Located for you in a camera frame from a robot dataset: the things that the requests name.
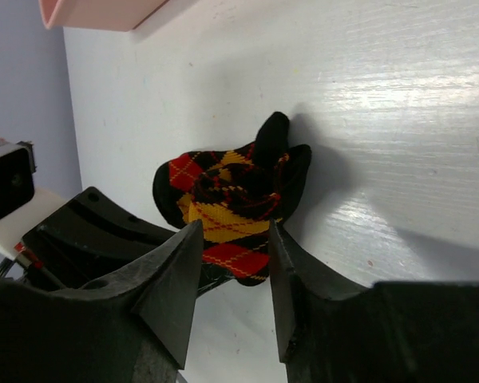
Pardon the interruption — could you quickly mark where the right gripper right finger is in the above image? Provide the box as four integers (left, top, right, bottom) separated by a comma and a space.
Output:
268, 221, 367, 363

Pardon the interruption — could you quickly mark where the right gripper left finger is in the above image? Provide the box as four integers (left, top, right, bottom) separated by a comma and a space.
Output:
80, 220, 204, 369

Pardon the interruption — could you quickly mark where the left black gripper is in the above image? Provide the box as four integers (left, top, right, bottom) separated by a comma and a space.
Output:
21, 187, 175, 290

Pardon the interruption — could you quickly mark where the red orange argyle sock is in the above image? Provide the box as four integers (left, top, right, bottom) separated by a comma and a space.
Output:
152, 112, 312, 290

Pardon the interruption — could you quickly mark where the pink divided organizer box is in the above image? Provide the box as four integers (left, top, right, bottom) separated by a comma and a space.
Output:
38, 0, 167, 32

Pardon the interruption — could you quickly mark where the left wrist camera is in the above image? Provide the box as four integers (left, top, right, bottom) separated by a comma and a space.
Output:
0, 138, 68, 261

